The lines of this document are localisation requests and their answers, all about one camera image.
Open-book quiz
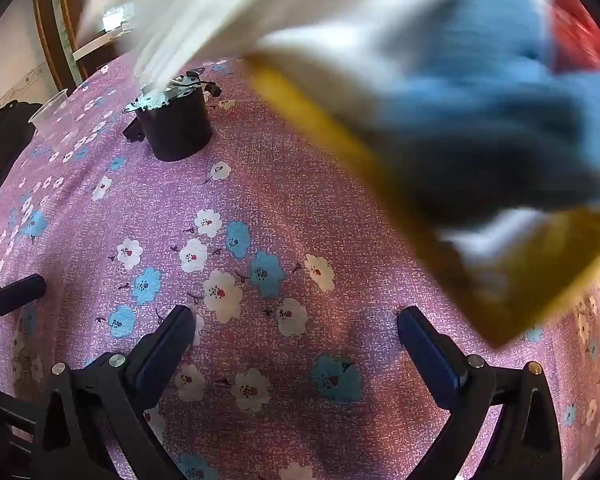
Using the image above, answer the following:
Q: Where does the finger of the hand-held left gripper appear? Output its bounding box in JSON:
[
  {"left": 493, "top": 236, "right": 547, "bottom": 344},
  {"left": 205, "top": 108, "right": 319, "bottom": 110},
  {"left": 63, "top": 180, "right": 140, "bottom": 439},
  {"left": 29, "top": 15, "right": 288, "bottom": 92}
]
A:
[
  {"left": 0, "top": 274, "right": 47, "bottom": 317},
  {"left": 0, "top": 360, "right": 41, "bottom": 480}
]

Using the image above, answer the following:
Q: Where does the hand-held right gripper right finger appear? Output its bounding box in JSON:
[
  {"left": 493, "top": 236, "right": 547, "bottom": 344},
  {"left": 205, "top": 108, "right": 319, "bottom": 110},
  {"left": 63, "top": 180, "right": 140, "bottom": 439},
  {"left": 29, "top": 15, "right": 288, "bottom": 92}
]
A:
[{"left": 396, "top": 306, "right": 563, "bottom": 480}]

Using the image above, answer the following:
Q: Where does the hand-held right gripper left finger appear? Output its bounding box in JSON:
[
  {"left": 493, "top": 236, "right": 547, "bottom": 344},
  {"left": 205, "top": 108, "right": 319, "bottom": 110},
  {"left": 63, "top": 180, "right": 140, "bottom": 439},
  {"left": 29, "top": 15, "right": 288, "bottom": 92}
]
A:
[{"left": 32, "top": 304, "right": 197, "bottom": 480}]

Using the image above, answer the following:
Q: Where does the yellow cardboard box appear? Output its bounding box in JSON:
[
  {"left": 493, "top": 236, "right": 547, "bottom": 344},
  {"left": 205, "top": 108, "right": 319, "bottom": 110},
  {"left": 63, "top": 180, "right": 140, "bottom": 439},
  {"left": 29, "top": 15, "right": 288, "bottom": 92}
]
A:
[{"left": 242, "top": 52, "right": 600, "bottom": 348}]

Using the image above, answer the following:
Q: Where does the blue knitted cloth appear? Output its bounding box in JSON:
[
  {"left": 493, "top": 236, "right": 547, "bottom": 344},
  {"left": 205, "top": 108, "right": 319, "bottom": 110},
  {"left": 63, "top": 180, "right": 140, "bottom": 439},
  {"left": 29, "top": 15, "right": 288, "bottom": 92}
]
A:
[{"left": 375, "top": 0, "right": 600, "bottom": 221}]

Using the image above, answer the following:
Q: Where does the white cloth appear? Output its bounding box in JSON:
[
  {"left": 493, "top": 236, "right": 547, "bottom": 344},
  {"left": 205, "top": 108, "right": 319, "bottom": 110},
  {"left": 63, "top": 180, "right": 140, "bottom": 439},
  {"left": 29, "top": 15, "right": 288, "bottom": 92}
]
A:
[{"left": 77, "top": 0, "right": 431, "bottom": 106}]

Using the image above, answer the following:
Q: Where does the red plastic bag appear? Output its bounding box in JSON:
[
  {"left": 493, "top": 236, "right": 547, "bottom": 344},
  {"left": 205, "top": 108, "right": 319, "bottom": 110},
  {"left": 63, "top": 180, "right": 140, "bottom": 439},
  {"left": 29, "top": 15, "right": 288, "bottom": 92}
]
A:
[{"left": 547, "top": 0, "right": 600, "bottom": 73}]

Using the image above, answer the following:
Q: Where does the clear plastic cup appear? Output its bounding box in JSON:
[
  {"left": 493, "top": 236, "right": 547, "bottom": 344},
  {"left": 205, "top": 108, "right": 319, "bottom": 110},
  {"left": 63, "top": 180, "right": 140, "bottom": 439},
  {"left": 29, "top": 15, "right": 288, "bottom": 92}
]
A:
[{"left": 27, "top": 87, "right": 76, "bottom": 153}]

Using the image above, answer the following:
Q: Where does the purple floral tablecloth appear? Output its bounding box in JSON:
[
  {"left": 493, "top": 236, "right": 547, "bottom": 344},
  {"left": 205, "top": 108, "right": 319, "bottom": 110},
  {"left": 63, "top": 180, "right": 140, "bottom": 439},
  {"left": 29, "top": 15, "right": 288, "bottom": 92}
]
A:
[{"left": 0, "top": 52, "right": 600, "bottom": 480}]

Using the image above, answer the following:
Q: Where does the black electric motor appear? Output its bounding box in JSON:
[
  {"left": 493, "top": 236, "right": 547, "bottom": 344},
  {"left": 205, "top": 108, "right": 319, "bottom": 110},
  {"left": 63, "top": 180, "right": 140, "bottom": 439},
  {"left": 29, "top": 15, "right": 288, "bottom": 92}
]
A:
[{"left": 122, "top": 67, "right": 223, "bottom": 163}]

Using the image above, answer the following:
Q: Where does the wood framed wall mirror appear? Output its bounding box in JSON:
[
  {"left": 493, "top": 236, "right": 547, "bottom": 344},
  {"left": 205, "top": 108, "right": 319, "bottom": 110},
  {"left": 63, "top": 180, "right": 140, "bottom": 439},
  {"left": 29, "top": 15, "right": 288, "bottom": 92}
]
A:
[{"left": 32, "top": 0, "right": 131, "bottom": 91}]

